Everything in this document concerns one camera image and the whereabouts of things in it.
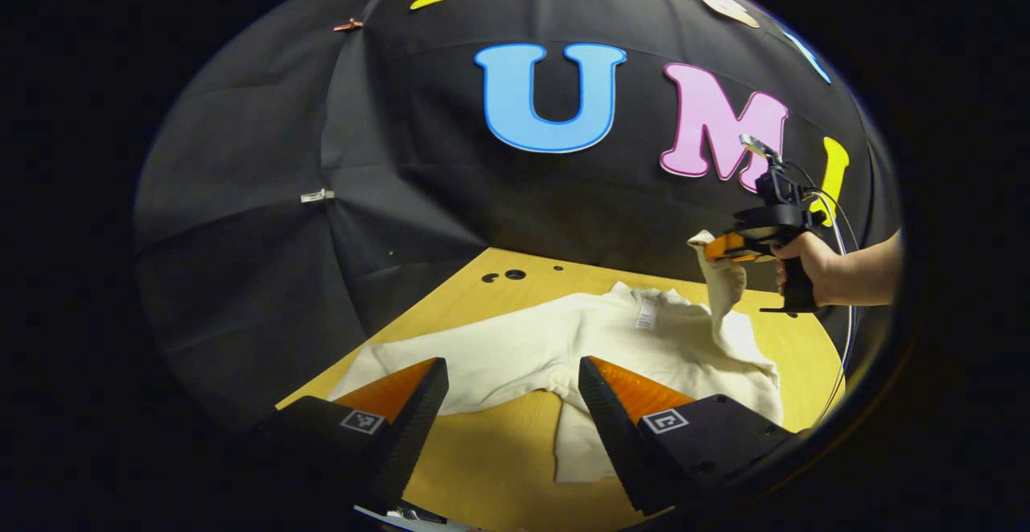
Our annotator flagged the thin gripper cable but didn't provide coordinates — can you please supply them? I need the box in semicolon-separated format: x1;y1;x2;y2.
793;162;859;428

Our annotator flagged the white sweater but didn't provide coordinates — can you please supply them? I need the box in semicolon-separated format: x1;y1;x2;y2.
328;230;785;485

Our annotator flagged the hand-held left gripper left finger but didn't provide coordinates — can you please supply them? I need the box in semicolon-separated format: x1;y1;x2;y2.
266;357;450;513

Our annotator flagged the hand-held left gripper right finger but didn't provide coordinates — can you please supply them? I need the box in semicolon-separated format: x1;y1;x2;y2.
578;356;805;517

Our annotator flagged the black backdrop cloth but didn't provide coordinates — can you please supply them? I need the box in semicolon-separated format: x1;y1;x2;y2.
133;0;902;436

